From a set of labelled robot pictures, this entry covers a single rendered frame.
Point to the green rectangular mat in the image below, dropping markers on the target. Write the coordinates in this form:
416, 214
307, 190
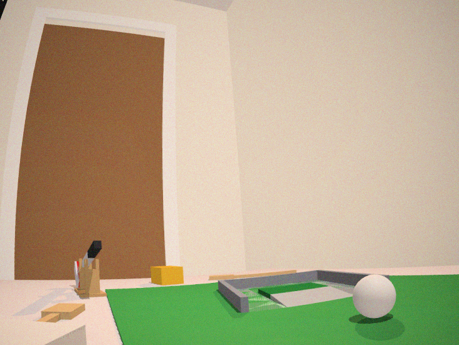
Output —
426, 312

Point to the white ball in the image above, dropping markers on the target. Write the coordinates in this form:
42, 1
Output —
374, 296

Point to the yellow box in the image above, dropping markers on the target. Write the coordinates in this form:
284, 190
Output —
167, 275

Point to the red golf putter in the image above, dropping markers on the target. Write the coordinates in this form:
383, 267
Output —
90, 255

